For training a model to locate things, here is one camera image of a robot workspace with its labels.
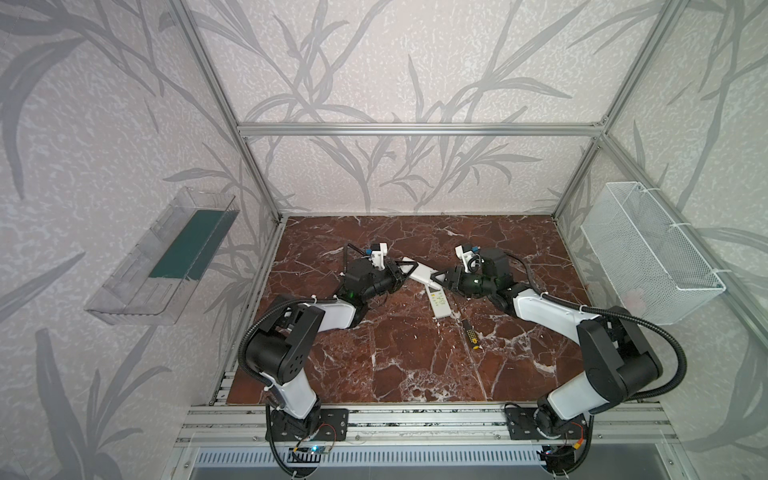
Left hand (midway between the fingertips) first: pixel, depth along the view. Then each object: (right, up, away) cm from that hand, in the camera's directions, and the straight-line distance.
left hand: (422, 260), depth 84 cm
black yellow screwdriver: (+15, -22, +4) cm, 27 cm away
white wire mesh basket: (+48, -1, -21) cm, 52 cm away
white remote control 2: (+6, -14, +12) cm, 20 cm away
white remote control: (0, -4, +1) cm, 4 cm away
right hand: (+4, -3, +2) cm, 6 cm away
